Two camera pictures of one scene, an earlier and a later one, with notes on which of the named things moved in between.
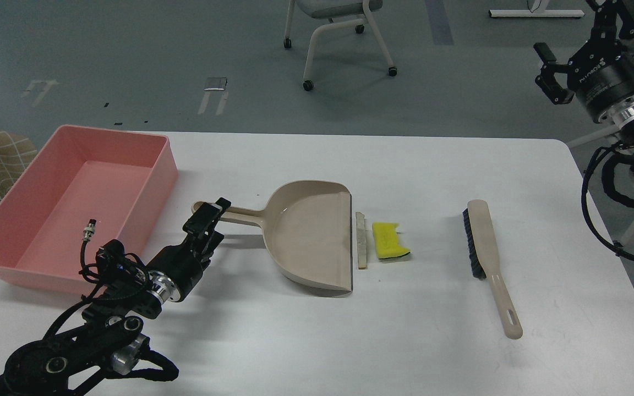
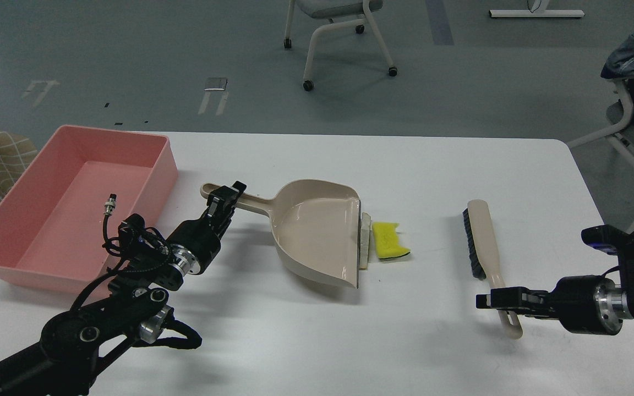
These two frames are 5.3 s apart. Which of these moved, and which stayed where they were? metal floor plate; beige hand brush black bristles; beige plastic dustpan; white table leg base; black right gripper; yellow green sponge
Moved: black right gripper; beige plastic dustpan
Stayed: metal floor plate; white table leg base; yellow green sponge; beige hand brush black bristles
